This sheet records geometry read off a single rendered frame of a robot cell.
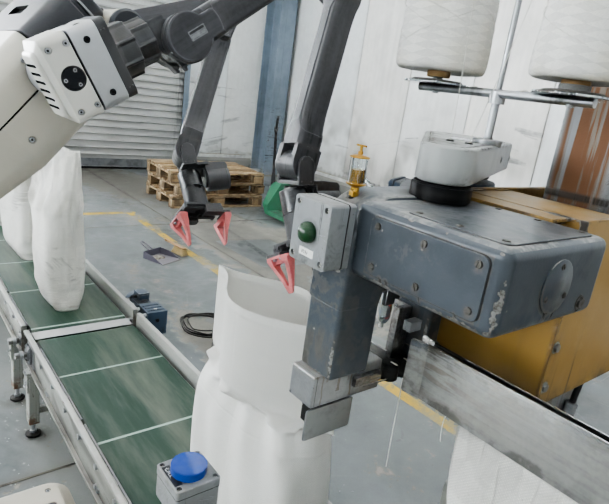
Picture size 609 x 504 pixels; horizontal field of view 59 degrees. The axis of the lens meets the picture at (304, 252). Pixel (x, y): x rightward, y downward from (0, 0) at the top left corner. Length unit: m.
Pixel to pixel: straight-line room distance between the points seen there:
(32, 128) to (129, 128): 7.57
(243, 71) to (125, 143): 2.33
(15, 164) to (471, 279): 0.78
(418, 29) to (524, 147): 5.54
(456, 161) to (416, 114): 6.67
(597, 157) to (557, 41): 0.27
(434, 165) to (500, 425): 0.37
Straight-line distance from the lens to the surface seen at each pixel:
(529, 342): 0.93
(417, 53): 1.02
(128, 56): 0.91
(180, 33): 0.93
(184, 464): 0.97
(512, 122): 6.62
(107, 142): 8.52
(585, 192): 1.09
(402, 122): 7.60
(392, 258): 0.68
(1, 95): 1.02
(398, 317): 0.92
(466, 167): 0.79
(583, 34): 0.88
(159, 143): 8.79
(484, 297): 0.61
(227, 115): 9.35
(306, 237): 0.70
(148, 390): 2.05
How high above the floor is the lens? 1.46
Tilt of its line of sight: 16 degrees down
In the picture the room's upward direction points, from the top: 8 degrees clockwise
